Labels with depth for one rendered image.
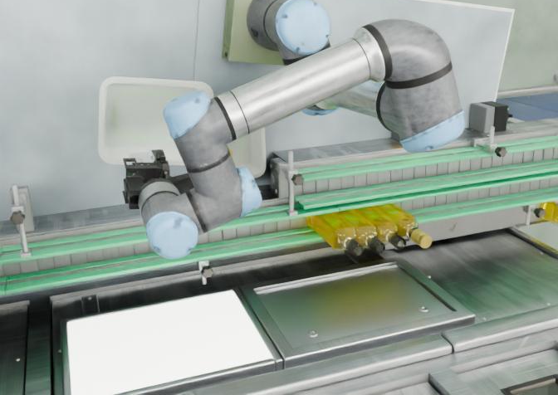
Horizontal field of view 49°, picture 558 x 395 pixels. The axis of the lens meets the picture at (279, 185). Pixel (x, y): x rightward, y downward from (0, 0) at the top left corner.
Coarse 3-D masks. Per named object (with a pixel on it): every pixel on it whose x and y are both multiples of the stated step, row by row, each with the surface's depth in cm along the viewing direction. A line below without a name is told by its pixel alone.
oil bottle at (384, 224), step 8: (360, 208) 166; (368, 208) 166; (368, 216) 161; (376, 216) 161; (384, 216) 160; (376, 224) 156; (384, 224) 155; (392, 224) 156; (384, 232) 154; (384, 240) 155
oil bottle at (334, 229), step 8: (312, 216) 165; (320, 216) 161; (328, 216) 160; (336, 216) 160; (312, 224) 166; (320, 224) 160; (328, 224) 156; (336, 224) 155; (344, 224) 155; (320, 232) 161; (328, 232) 156; (336, 232) 151; (344, 232) 151; (352, 232) 151; (328, 240) 156; (336, 240) 152; (344, 240) 151; (336, 248) 152; (344, 248) 152
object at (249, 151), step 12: (264, 132) 162; (228, 144) 168; (240, 144) 169; (252, 144) 169; (264, 144) 163; (240, 156) 170; (252, 156) 170; (264, 156) 164; (252, 168) 168; (264, 168) 165
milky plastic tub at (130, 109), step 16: (112, 80) 118; (128, 80) 119; (144, 80) 120; (160, 80) 121; (176, 80) 123; (112, 96) 126; (128, 96) 127; (144, 96) 128; (160, 96) 129; (176, 96) 130; (208, 96) 126; (112, 112) 127; (128, 112) 128; (144, 112) 129; (160, 112) 130; (112, 128) 128; (128, 128) 129; (144, 128) 130; (160, 128) 131; (112, 144) 129; (128, 144) 130; (144, 144) 131; (160, 144) 132; (112, 160) 123; (176, 160) 127
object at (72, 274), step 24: (528, 192) 192; (552, 192) 192; (432, 216) 175; (456, 216) 176; (240, 240) 163; (264, 240) 163; (288, 240) 162; (312, 240) 163; (96, 264) 151; (120, 264) 152; (144, 264) 150; (168, 264) 151; (0, 288) 141; (24, 288) 141
